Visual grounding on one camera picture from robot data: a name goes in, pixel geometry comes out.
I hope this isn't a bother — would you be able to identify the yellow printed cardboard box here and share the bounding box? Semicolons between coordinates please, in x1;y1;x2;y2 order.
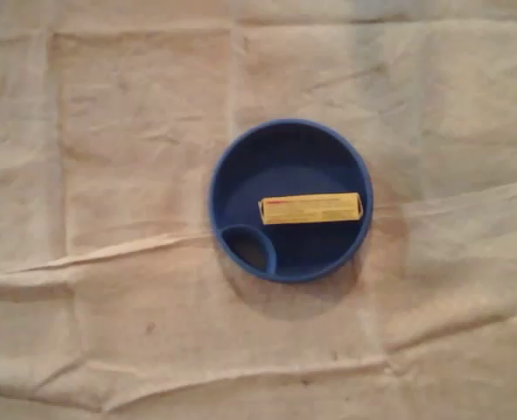
257;192;365;226

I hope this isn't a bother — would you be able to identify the blue plastic bowl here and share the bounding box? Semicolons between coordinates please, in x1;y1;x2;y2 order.
207;116;375;285

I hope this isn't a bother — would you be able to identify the white wrinkled cloth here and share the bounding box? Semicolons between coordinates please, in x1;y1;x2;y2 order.
0;0;517;420

